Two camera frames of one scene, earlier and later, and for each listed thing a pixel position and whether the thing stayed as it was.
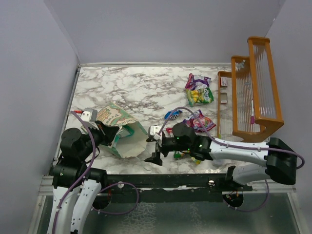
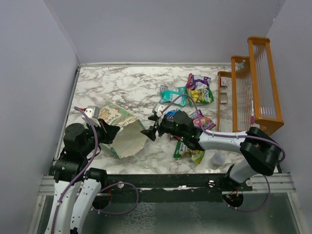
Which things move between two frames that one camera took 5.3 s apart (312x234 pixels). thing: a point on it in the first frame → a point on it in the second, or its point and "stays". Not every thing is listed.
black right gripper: (156, 155) → (150, 132)
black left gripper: (107, 132) stays
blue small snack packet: (172, 114) stays
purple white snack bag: (195, 82) stays
